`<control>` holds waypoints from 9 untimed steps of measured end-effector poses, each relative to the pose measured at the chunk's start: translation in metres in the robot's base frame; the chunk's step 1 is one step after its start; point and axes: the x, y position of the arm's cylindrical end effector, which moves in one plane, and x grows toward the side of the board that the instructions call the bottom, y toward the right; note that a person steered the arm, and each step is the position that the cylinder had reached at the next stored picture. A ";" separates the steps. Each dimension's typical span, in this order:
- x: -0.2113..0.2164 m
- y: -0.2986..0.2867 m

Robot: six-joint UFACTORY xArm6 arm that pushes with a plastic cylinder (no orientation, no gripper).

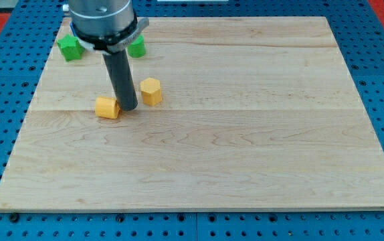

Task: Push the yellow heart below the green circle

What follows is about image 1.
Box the yellow heart block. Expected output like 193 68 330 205
95 96 120 119

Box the green circle block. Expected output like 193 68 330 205
127 35 147 58

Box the yellow hexagon block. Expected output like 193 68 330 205
140 78 163 106

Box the wooden board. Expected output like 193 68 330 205
0 17 384 213

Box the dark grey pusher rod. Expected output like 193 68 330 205
103 50 138 111

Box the green star block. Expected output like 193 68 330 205
56 34 84 62

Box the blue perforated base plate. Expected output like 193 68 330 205
0 0 384 240

